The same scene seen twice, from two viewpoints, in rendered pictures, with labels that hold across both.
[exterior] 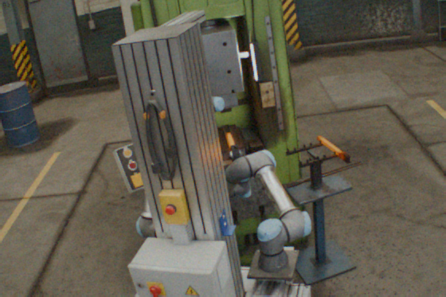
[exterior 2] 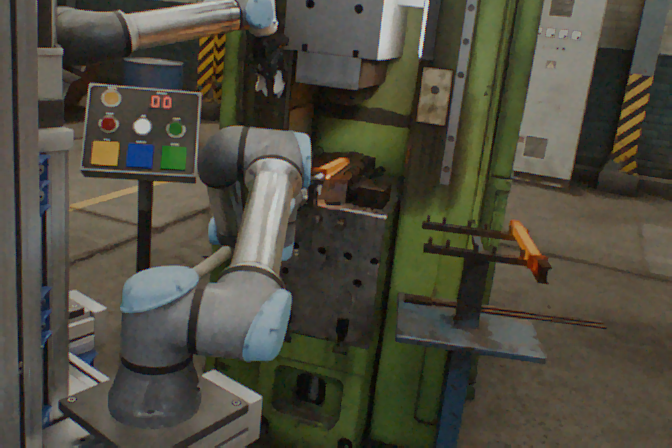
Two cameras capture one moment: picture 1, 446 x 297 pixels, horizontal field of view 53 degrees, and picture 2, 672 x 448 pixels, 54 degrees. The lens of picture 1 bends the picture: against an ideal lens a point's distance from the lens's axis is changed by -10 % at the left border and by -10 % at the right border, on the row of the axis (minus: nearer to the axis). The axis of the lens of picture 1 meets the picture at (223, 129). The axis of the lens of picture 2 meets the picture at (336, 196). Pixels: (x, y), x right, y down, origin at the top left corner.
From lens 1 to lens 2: 151 cm
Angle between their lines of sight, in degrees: 18
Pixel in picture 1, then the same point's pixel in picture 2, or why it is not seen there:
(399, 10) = not seen: outside the picture
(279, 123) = (442, 169)
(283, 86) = (474, 90)
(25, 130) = not seen: hidden behind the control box
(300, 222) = (246, 308)
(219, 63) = not seen: outside the picture
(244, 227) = (299, 352)
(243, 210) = (304, 313)
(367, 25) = not seen: outside the picture
